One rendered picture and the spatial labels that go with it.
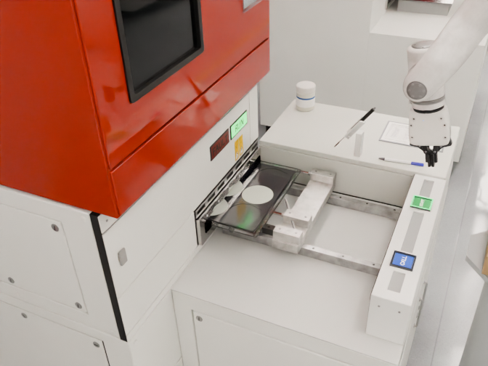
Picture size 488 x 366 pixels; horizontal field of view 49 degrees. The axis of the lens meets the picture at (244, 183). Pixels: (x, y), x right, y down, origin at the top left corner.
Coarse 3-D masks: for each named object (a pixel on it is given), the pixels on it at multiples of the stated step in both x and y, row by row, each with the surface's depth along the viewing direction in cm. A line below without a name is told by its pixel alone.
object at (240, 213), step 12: (252, 168) 184; (264, 168) 183; (276, 168) 183; (240, 180) 178; (252, 180) 178; (264, 180) 178; (276, 180) 178; (288, 180) 177; (240, 192) 172; (276, 192) 172; (228, 204) 168; (240, 204) 168; (252, 204) 167; (264, 204) 167; (216, 216) 163; (228, 216) 163; (240, 216) 162; (252, 216) 162; (264, 216) 163; (240, 228) 158; (252, 228) 158
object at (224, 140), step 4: (228, 132) 162; (224, 136) 160; (228, 136) 162; (220, 140) 158; (224, 140) 161; (228, 140) 163; (216, 144) 156; (220, 144) 158; (224, 144) 161; (212, 148) 154; (216, 148) 157; (220, 148) 159; (212, 152) 155; (216, 152) 157; (212, 156) 155
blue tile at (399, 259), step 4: (396, 256) 136; (400, 256) 136; (404, 256) 136; (408, 256) 136; (396, 260) 135; (400, 260) 135; (404, 260) 135; (408, 260) 135; (412, 260) 135; (396, 264) 134; (400, 264) 134; (404, 264) 134; (408, 264) 134
